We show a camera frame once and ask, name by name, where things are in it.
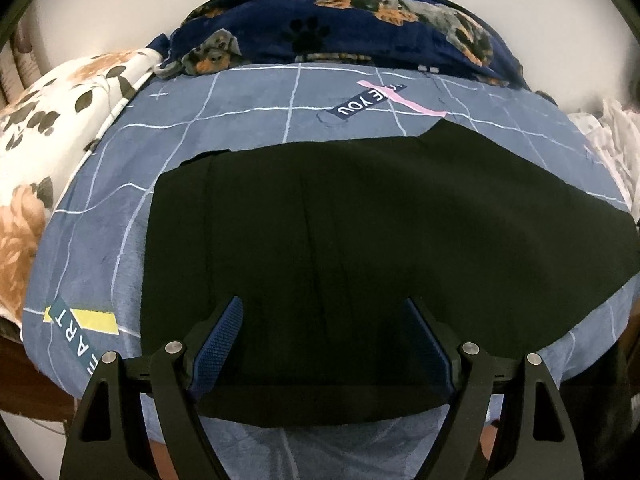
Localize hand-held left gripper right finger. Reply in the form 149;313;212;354
402;296;583;480

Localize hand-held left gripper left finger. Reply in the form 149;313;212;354
60;296;246;480

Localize black pants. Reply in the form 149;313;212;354
140;120;640;428

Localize blue grid bedsheet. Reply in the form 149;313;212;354
20;62;640;480

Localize white floral quilt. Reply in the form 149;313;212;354
0;47;163;326

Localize white crumpled cloth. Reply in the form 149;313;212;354
567;97;640;226

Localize navy dog print blanket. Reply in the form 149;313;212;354
152;0;531;92

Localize brown wooden headboard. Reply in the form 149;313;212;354
0;15;36;106

